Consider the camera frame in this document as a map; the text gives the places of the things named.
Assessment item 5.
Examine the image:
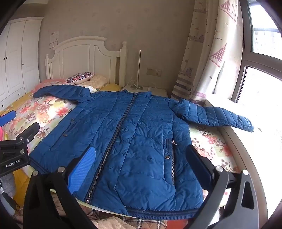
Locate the white wardrobe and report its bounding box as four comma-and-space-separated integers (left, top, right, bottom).
0, 17, 44, 110

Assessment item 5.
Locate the white bed headboard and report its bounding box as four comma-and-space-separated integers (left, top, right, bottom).
45, 36, 128, 88

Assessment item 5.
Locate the beige pillow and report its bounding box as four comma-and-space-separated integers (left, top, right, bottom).
85, 75, 108, 91

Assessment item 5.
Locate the white nightstand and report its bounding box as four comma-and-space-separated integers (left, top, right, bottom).
121, 85, 168, 97

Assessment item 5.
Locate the thin white lamp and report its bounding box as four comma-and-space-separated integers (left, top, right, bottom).
130, 50, 146, 90

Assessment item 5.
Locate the person's left forearm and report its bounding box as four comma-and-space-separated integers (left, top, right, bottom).
0, 174, 16, 199

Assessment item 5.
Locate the wall socket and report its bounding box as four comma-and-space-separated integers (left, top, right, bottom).
147, 68, 162, 77

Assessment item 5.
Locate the printed curtain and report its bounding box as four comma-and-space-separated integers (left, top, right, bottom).
171, 0, 244, 104

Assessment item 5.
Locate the blue quilted jacket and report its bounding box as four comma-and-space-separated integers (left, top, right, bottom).
29, 85, 254, 220

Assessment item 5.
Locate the patterned pillow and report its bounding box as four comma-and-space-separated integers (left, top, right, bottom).
66, 72, 94, 84

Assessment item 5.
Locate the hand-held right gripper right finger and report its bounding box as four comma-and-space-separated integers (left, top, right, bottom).
186, 145, 259, 229

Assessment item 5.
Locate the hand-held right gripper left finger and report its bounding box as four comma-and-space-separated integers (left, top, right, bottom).
23, 145, 97, 229

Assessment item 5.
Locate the pale pink blanket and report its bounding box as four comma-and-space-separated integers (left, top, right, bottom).
36, 79, 66, 89

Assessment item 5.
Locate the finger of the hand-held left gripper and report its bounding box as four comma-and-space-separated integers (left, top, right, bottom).
7, 122, 40, 143
0, 111, 17, 127

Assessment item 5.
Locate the brown plaid plush blanket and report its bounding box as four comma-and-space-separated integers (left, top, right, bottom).
53, 196, 169, 229

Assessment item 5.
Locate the window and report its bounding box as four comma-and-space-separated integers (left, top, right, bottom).
230, 0, 282, 124

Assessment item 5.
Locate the floral bed quilt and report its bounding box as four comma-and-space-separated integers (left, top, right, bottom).
4, 88, 241, 217

